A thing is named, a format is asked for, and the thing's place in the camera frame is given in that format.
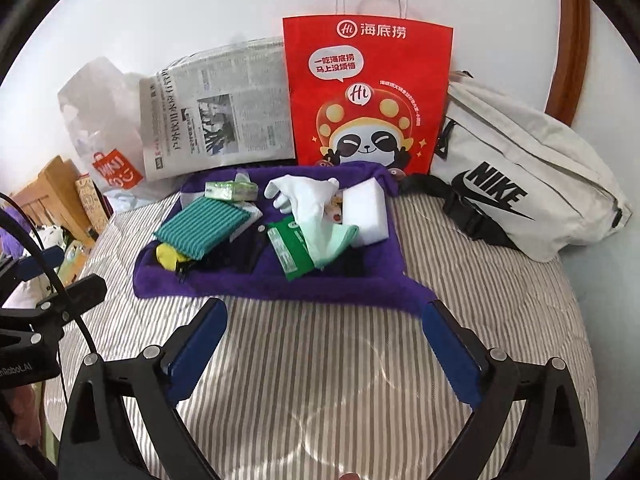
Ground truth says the yellow mini pouch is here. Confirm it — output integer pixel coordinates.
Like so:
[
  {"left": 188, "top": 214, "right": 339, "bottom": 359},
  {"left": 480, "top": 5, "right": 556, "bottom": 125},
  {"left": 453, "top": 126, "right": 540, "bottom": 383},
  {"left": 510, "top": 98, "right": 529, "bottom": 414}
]
[{"left": 155, "top": 243, "right": 192, "bottom": 281}]

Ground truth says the teal striped cloth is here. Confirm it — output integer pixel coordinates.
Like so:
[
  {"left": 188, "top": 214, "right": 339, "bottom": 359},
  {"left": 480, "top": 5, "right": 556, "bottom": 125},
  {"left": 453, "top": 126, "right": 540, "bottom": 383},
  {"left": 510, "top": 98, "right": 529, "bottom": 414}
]
[{"left": 154, "top": 196, "right": 250, "bottom": 260}]

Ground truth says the black short watch strap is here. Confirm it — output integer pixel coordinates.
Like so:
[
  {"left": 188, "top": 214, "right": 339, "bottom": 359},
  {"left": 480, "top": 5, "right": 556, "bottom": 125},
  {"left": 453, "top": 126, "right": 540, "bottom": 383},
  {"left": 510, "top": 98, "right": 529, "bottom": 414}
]
[{"left": 244, "top": 224, "right": 269, "bottom": 276}]

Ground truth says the green packet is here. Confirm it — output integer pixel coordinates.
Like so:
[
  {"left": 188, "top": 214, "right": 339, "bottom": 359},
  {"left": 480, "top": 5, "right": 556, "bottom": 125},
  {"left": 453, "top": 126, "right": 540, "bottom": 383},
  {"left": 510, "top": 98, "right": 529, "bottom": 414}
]
[{"left": 267, "top": 214, "right": 314, "bottom": 282}]

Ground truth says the light green cloth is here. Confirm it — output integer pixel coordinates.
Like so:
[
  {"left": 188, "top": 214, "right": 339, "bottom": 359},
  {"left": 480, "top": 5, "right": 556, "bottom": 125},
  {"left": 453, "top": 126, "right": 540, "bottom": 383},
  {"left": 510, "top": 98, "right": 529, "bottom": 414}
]
[{"left": 300, "top": 219, "right": 359, "bottom": 269}]

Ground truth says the white sponge block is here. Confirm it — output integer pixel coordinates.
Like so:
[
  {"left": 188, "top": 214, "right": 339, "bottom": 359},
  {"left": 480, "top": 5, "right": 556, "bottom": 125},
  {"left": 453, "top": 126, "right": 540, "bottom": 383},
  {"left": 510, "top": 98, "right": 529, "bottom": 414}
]
[{"left": 342, "top": 178, "right": 390, "bottom": 247}]

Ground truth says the white tissue paper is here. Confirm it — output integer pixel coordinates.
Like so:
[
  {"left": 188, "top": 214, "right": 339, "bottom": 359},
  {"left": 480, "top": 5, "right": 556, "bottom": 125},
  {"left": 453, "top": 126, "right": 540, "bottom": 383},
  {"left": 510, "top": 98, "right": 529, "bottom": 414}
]
[{"left": 230, "top": 171, "right": 262, "bottom": 242}]

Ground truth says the fruit print wet wipe sachet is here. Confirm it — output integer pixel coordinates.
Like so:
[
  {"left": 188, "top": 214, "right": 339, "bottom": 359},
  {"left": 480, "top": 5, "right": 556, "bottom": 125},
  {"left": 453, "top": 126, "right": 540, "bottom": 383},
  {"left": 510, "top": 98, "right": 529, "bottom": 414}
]
[{"left": 324, "top": 194, "right": 343, "bottom": 224}]

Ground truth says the wooden chair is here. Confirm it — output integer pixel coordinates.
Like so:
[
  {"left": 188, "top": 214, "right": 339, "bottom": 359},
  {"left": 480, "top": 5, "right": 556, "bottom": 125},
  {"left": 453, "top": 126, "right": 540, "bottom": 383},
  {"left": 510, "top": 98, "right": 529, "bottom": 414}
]
[{"left": 11, "top": 155, "right": 94, "bottom": 247}]

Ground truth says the patterned book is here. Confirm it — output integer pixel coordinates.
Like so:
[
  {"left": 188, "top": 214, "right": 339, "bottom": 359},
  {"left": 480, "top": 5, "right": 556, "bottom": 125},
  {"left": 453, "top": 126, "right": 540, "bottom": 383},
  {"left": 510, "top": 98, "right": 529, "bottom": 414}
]
[{"left": 75, "top": 174, "right": 113, "bottom": 234}]

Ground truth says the white Miniso plastic bag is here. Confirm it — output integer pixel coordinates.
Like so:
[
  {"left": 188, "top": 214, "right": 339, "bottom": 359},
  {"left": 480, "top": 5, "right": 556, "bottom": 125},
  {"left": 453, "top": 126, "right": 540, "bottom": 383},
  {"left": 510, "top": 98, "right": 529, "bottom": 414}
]
[{"left": 58, "top": 56, "right": 182, "bottom": 210}]

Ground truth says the striped mattress cover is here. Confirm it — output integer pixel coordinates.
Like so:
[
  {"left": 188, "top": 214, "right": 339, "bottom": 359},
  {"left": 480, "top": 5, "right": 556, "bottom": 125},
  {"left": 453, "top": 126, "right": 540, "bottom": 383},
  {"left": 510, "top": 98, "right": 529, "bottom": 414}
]
[{"left": 49, "top": 195, "right": 598, "bottom": 479}]

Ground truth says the folded newspaper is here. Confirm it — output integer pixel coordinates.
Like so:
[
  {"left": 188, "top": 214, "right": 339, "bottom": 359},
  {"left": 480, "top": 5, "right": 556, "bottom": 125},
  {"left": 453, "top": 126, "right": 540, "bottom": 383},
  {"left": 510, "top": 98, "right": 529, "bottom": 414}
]
[{"left": 139, "top": 38, "right": 295, "bottom": 181}]

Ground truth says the purple towel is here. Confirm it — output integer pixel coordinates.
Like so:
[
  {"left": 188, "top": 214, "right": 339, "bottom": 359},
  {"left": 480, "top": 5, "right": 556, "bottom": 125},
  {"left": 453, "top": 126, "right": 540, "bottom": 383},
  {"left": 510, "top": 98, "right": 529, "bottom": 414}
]
[{"left": 132, "top": 162, "right": 437, "bottom": 316}]

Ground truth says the grey Nike waist bag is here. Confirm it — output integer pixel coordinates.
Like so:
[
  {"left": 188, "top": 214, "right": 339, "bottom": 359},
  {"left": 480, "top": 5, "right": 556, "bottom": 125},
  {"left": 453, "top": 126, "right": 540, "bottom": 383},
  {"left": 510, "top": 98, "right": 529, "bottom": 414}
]
[{"left": 400, "top": 72, "right": 632, "bottom": 262}]

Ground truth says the red paper shopping bag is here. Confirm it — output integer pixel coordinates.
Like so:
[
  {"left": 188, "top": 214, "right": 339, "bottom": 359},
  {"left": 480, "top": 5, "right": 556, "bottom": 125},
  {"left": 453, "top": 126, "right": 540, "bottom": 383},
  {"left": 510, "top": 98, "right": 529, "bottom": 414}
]
[{"left": 282, "top": 0, "right": 454, "bottom": 177}]

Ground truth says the black cable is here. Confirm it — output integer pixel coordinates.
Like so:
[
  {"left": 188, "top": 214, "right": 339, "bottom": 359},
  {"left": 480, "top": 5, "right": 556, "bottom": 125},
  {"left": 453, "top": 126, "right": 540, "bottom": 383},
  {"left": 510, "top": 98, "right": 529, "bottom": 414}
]
[{"left": 0, "top": 192, "right": 99, "bottom": 406}]

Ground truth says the brown wooden door frame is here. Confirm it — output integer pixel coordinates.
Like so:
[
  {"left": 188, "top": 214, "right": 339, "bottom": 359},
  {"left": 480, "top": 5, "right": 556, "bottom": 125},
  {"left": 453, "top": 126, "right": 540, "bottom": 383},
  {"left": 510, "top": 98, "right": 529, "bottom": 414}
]
[{"left": 544, "top": 0, "right": 591, "bottom": 126}]

